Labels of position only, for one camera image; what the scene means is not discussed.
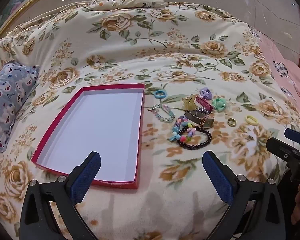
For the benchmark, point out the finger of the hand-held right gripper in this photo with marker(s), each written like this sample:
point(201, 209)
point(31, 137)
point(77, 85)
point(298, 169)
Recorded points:
point(281, 147)
point(297, 136)

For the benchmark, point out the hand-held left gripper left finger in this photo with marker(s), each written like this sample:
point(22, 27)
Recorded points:
point(87, 177)

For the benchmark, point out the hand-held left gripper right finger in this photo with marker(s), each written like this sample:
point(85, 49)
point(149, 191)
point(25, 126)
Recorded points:
point(218, 177)

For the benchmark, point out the red shallow box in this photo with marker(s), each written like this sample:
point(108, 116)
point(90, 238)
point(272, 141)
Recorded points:
point(95, 130)

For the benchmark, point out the gold wrist watch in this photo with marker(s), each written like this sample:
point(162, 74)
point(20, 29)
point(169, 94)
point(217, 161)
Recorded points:
point(206, 122)

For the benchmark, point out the pink hair clip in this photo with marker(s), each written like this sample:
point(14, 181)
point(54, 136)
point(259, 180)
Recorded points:
point(201, 102)

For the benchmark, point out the yellow hair claw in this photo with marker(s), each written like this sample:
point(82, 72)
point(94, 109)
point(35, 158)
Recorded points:
point(188, 103)

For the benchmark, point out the pink heart print sheet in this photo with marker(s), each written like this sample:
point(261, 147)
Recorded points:
point(290, 75)

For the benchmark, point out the grey bear print pillow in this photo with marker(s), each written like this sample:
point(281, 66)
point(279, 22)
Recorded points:
point(7, 100)

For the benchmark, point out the floral blanket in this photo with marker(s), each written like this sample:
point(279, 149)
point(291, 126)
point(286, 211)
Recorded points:
point(140, 55)

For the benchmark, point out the gold framed painting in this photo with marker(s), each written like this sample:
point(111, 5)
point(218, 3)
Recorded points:
point(5, 22)

